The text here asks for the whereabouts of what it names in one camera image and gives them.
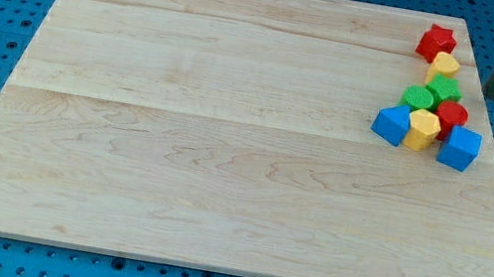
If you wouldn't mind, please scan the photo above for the red star block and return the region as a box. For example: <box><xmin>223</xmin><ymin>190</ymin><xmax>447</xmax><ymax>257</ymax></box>
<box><xmin>415</xmin><ymin>23</ymin><xmax>457</xmax><ymax>64</ymax></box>

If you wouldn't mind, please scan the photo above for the green circle block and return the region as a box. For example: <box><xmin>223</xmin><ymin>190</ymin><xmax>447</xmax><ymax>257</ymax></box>
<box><xmin>399</xmin><ymin>85</ymin><xmax>434</xmax><ymax>112</ymax></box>

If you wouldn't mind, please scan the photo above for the blue cube block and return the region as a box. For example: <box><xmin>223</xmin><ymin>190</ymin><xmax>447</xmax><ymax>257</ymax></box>
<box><xmin>435</xmin><ymin>125</ymin><xmax>482</xmax><ymax>172</ymax></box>

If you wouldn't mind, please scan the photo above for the large wooden board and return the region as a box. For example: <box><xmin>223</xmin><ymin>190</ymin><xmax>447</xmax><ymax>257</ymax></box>
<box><xmin>0</xmin><ymin>0</ymin><xmax>494</xmax><ymax>277</ymax></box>

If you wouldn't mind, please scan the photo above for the red circle block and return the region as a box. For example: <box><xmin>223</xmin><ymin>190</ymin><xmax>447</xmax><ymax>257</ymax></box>
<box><xmin>435</xmin><ymin>100</ymin><xmax>469</xmax><ymax>141</ymax></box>

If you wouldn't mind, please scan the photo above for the yellow hexagon block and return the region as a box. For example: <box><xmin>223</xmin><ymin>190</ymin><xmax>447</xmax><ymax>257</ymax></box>
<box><xmin>402</xmin><ymin>109</ymin><xmax>441</xmax><ymax>151</ymax></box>

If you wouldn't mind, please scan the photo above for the green star block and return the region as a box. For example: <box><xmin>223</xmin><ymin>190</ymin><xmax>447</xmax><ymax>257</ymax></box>
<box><xmin>426</xmin><ymin>73</ymin><xmax>462</xmax><ymax>107</ymax></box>

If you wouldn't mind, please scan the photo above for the yellow heart block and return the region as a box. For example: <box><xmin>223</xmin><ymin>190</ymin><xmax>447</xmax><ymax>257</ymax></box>
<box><xmin>425</xmin><ymin>52</ymin><xmax>460</xmax><ymax>84</ymax></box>

